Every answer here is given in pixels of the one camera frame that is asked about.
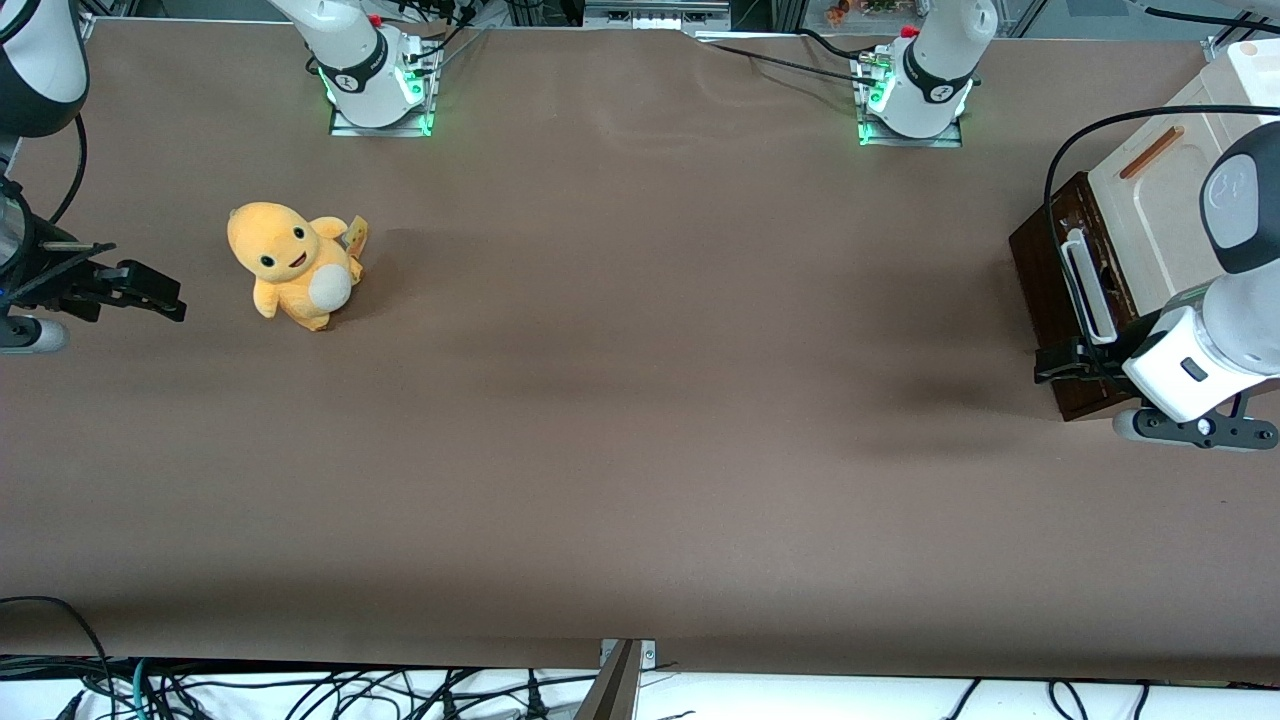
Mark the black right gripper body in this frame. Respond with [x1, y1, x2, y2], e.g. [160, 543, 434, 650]
[10, 252, 131, 321]

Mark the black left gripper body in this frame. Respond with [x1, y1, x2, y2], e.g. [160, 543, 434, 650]
[1075, 335, 1138, 387]

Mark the brown drawer with white handle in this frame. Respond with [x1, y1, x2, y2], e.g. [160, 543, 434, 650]
[1010, 175, 1141, 401]

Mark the cream and brown cabinet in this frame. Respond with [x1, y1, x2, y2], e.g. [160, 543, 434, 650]
[1008, 38, 1280, 421]

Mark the yellow plush toy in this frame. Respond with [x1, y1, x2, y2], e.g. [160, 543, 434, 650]
[226, 201, 369, 333]

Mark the aluminium corner profile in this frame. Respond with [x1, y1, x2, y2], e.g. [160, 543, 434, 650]
[1205, 0, 1280, 61]

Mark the brown table cover sheet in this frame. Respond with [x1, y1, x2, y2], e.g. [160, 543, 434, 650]
[0, 18, 1280, 683]

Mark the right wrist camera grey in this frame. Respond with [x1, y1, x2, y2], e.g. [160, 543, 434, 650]
[0, 315, 69, 353]

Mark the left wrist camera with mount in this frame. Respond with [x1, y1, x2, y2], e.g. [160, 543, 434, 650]
[1113, 395, 1279, 451]

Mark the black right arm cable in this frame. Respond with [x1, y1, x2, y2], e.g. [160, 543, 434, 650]
[50, 115, 89, 226]

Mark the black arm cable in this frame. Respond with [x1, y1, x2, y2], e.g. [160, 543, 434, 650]
[1043, 104, 1280, 346]
[50, 115, 89, 226]

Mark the orange cabinet handle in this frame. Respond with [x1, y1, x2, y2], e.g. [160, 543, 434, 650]
[1120, 125, 1186, 181]

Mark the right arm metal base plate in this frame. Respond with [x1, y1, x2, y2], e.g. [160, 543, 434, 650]
[330, 30, 438, 138]

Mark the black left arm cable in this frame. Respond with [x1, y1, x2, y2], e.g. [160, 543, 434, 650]
[1043, 104, 1280, 346]

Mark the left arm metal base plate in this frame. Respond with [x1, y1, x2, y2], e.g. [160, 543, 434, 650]
[857, 55, 964, 149]

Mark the black looping cable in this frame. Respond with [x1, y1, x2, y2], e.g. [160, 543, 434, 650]
[0, 596, 113, 720]

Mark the short black table cable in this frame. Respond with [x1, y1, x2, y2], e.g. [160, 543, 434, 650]
[795, 27, 876, 63]

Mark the long black table cable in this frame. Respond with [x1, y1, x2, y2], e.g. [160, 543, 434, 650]
[697, 38, 881, 89]

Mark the aluminium frame rail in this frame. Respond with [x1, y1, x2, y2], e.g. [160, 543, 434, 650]
[583, 0, 731, 31]

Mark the dark brown post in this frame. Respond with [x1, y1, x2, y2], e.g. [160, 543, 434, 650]
[577, 640, 641, 720]

